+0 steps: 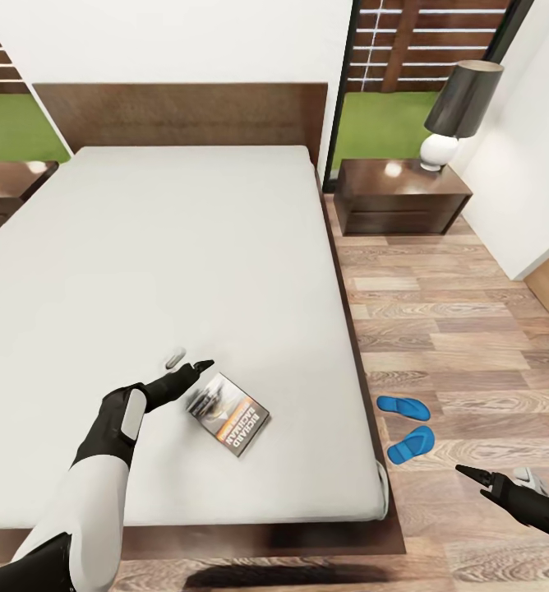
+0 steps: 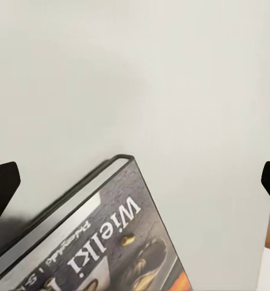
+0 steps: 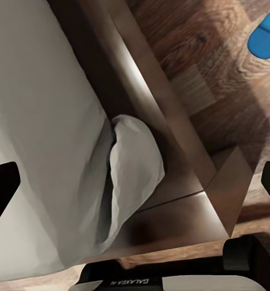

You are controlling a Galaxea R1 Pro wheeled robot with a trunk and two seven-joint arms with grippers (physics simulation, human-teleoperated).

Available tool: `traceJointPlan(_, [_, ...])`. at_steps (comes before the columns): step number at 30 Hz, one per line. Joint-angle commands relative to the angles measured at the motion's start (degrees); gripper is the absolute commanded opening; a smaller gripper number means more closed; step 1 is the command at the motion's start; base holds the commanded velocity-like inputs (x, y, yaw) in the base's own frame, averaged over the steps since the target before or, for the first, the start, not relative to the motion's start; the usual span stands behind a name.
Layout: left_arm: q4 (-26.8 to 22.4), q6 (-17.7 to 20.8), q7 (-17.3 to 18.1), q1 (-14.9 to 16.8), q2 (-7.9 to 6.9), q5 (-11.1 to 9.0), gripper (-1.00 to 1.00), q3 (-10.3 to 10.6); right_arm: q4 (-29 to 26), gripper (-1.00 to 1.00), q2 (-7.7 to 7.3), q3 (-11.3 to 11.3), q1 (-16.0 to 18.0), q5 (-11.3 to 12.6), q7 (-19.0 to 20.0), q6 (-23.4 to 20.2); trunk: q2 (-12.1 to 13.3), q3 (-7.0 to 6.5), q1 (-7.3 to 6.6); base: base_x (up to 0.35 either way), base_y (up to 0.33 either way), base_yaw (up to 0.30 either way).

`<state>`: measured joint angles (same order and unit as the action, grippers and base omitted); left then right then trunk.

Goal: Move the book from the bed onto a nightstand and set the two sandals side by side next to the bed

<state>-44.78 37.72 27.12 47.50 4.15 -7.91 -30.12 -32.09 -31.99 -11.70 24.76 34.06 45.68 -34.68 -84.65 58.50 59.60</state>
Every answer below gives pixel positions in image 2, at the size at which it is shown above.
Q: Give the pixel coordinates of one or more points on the bed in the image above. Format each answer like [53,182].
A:
[181,85]

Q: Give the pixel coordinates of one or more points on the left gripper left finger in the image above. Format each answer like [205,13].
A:
[10,180]

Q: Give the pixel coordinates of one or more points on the hardback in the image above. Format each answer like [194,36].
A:
[105,235]

